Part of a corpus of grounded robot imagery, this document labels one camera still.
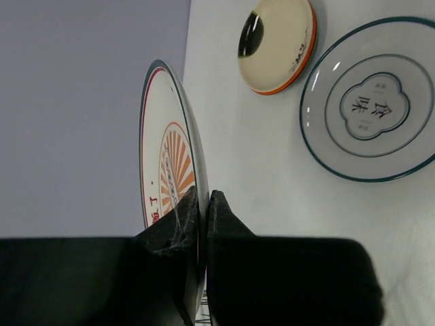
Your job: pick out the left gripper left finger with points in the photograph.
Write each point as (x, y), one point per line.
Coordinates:
(148, 279)

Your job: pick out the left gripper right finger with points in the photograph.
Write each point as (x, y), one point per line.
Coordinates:
(270, 280)

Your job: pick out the cream peach plate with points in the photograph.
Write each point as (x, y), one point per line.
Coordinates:
(275, 47)

